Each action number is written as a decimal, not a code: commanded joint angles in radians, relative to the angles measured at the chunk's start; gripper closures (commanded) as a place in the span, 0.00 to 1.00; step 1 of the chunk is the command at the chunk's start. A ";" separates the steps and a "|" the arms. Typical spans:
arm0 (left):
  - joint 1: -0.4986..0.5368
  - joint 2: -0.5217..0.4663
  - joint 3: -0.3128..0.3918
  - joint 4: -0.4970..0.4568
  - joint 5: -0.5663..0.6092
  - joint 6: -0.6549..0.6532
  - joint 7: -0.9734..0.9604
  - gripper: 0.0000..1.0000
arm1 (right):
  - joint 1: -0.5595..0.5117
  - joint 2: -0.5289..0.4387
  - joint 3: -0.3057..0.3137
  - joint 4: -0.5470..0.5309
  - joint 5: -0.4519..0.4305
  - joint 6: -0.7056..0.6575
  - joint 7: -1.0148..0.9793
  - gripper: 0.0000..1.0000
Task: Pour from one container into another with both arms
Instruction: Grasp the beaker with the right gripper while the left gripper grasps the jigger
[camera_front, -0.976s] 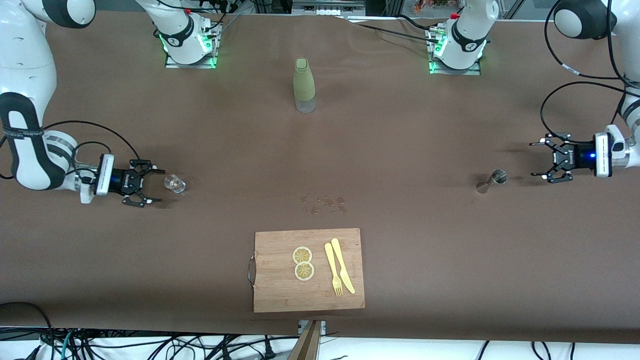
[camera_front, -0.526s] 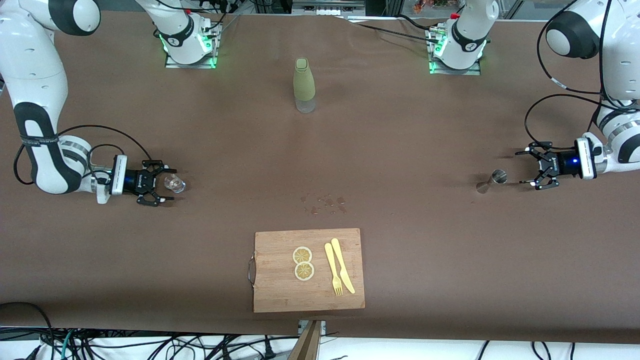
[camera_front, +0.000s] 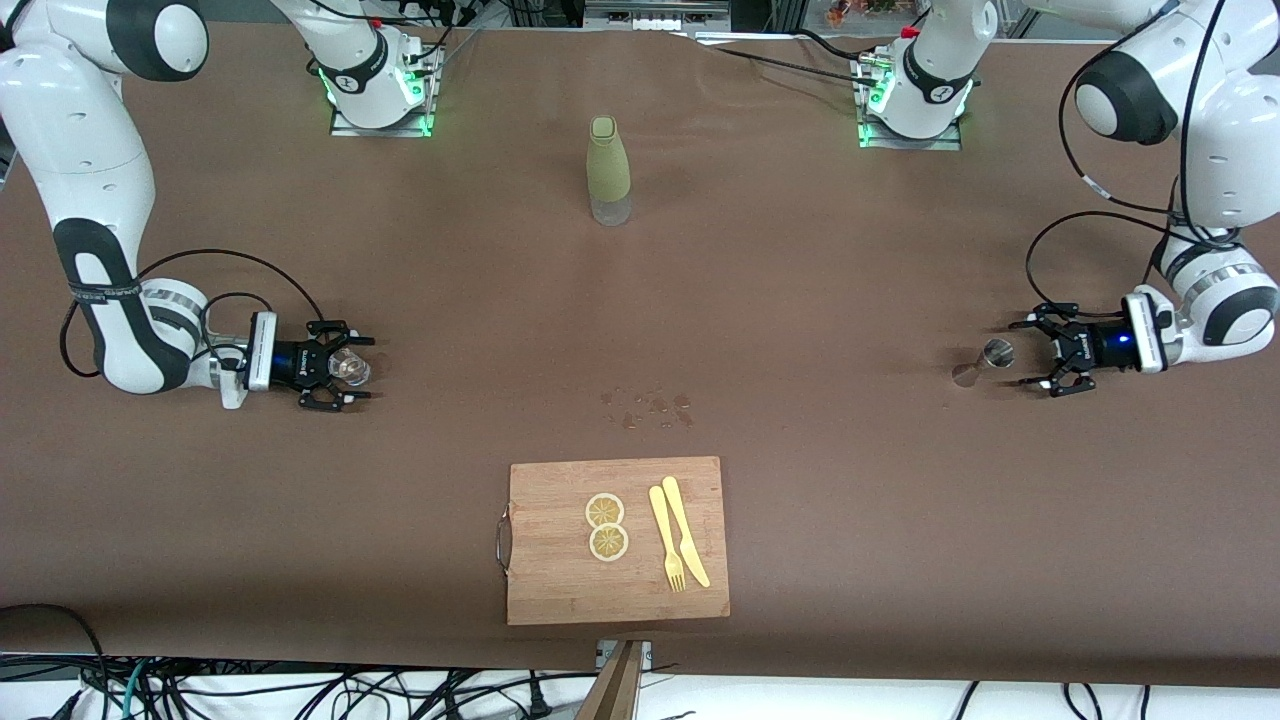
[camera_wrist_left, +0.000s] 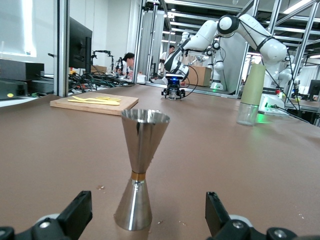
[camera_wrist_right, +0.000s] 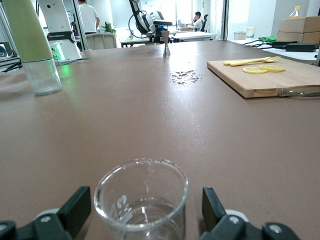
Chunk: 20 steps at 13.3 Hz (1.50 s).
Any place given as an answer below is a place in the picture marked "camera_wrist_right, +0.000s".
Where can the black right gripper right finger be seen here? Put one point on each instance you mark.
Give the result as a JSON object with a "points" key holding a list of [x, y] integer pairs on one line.
{"points": [[225, 225]]}

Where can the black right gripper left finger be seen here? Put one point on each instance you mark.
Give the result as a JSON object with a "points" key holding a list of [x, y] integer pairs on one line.
{"points": [[62, 220]]}

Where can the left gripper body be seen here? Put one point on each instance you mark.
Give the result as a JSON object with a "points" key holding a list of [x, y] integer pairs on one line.
{"points": [[157, 30]]}

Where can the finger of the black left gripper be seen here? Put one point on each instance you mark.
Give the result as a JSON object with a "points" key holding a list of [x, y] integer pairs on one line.
{"points": [[158, 40], [172, 40]]}

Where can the steel double jigger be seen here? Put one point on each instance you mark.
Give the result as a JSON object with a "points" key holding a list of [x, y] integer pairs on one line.
{"points": [[165, 42]]}

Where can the clear glass measuring cup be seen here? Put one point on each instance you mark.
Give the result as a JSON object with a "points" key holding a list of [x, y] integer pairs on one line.
{"points": [[140, 205]]}

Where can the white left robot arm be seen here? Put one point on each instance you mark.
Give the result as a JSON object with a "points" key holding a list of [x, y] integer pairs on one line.
{"points": [[62, 25]]}

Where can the white paper cup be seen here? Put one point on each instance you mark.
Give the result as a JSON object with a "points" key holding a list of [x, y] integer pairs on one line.
{"points": [[251, 33]]}

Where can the white office desk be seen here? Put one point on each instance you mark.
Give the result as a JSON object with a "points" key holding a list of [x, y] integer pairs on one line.
{"points": [[195, 35]]}

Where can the seated person white shirt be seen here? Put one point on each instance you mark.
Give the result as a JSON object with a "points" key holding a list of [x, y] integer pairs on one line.
{"points": [[197, 22]]}

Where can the black office chair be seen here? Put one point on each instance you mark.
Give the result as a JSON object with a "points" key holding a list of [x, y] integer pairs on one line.
{"points": [[205, 22]]}

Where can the spilled liquid droplets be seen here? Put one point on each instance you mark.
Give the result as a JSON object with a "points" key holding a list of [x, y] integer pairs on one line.
{"points": [[186, 76]]}

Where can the green potted plant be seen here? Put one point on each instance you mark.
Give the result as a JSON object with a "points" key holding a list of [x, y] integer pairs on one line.
{"points": [[108, 27]]}

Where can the beige chair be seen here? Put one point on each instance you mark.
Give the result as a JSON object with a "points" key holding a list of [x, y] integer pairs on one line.
{"points": [[100, 40]]}

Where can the standing person white shirt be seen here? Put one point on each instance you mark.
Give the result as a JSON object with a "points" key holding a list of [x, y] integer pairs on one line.
{"points": [[88, 16]]}

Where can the yellow plastic fork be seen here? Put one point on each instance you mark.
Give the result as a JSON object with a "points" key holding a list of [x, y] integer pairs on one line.
{"points": [[250, 62]]}

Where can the lemon slice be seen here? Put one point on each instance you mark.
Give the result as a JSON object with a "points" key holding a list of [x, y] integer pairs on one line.
{"points": [[273, 68], [255, 70]]}

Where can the brown table cover sheet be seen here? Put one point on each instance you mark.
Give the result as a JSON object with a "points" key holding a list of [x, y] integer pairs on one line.
{"points": [[125, 125]]}

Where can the green cloth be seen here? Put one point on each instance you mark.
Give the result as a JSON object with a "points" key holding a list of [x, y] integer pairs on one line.
{"points": [[267, 38]]}

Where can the wooden cutting board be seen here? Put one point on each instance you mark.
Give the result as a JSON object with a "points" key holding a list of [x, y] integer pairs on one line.
{"points": [[265, 80]]}

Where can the black power adapter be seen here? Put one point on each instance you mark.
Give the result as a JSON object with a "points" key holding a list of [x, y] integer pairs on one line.
{"points": [[301, 47], [283, 43]]}

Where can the cardboard box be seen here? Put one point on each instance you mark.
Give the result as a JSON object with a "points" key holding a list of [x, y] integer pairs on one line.
{"points": [[300, 24], [295, 37]]}

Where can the orange drink plastic bottle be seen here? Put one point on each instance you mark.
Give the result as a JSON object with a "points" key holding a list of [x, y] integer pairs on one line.
{"points": [[296, 12]]}

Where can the green sleeved glass bottle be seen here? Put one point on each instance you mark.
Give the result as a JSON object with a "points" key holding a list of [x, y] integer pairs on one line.
{"points": [[30, 37]]}

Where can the left wrist camera unit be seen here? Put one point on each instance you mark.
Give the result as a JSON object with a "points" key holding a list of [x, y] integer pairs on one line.
{"points": [[162, 22]]}

